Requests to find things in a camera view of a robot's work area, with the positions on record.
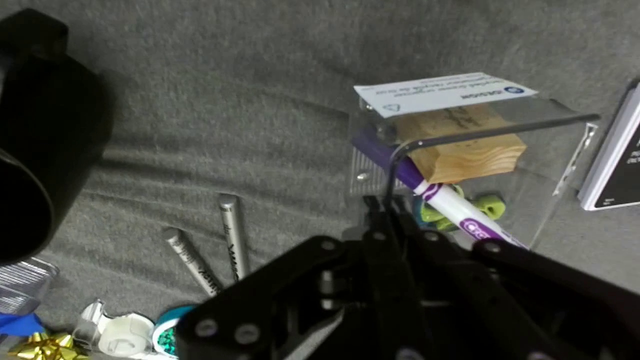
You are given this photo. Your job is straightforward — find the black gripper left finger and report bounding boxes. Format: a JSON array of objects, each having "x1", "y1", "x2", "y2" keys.
[{"x1": 174, "y1": 193, "x2": 431, "y2": 360}]

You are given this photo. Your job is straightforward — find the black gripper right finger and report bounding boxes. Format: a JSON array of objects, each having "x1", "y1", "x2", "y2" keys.
[{"x1": 399, "y1": 204, "x2": 640, "y2": 360}]

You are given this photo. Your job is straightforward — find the clear acrylic container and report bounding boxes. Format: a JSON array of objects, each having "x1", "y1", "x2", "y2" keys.
[{"x1": 345, "y1": 94, "x2": 603, "y2": 252}]

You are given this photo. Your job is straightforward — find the purple marker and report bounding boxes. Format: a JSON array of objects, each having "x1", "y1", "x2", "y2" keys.
[{"x1": 351, "y1": 128, "x2": 527, "y2": 249}]

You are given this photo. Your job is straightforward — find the metal bolts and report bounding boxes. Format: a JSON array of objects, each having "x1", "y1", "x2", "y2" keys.
[{"x1": 162, "y1": 226, "x2": 226, "y2": 300}]

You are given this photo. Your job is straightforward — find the wooden block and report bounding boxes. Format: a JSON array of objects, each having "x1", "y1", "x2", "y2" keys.
[{"x1": 393, "y1": 103, "x2": 530, "y2": 187}]

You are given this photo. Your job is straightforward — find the black and white flat box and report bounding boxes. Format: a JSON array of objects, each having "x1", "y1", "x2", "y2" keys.
[{"x1": 577, "y1": 75, "x2": 640, "y2": 214}]

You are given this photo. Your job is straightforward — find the white and teal tape roll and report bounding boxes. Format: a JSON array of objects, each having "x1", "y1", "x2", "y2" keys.
[{"x1": 71, "y1": 297, "x2": 201, "y2": 360}]

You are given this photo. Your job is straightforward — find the grey tablecloth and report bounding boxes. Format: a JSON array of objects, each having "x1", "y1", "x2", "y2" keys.
[{"x1": 0, "y1": 0, "x2": 640, "y2": 360}]

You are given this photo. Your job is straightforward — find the white printed card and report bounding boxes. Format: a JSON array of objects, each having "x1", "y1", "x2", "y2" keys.
[{"x1": 352, "y1": 70, "x2": 541, "y2": 122}]

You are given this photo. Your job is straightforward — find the small gold gift bow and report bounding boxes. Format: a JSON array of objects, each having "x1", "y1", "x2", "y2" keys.
[{"x1": 8, "y1": 329, "x2": 90, "y2": 360}]

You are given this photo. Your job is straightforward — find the small blue object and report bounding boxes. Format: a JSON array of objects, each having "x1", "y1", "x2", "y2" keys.
[{"x1": 0, "y1": 310, "x2": 46, "y2": 340}]

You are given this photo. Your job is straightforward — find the black mug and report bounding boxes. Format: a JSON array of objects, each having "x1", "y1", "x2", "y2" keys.
[{"x1": 0, "y1": 5, "x2": 113, "y2": 265}]

